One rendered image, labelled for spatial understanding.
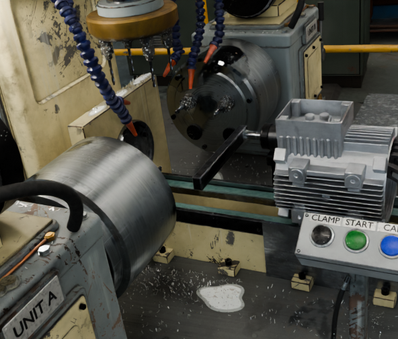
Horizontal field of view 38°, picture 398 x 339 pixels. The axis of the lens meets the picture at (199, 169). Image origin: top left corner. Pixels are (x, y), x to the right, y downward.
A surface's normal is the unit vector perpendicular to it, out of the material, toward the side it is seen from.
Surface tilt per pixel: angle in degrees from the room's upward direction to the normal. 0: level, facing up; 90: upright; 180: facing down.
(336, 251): 34
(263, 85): 69
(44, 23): 90
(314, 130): 90
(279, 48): 90
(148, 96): 90
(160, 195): 73
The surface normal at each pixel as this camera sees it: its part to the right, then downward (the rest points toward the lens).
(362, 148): -0.43, 0.45
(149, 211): 0.82, -0.15
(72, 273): 0.90, 0.10
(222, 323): -0.12, -0.88
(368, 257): -0.34, -0.46
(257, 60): 0.57, -0.52
